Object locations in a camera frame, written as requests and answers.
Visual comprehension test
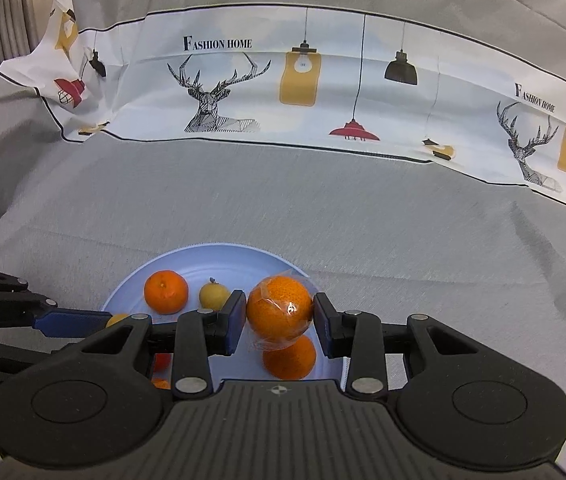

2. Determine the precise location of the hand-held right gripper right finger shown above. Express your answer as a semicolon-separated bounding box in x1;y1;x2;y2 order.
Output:
313;292;478;395

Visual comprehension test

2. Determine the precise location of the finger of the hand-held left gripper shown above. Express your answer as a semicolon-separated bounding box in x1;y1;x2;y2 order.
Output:
0;332;76;386
0;265;114;339

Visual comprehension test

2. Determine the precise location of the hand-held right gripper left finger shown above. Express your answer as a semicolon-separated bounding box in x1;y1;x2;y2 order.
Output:
83;289;248;395

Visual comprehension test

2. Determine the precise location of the bare orange mandarin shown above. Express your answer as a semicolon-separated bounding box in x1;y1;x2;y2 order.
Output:
144;270;189;315
262;334;318;381

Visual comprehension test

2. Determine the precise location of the blue plate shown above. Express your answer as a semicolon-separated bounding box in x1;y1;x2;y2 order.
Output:
100;244;351;393

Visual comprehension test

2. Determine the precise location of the grey printed blanket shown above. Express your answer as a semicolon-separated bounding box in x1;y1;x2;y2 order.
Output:
0;0;566;480

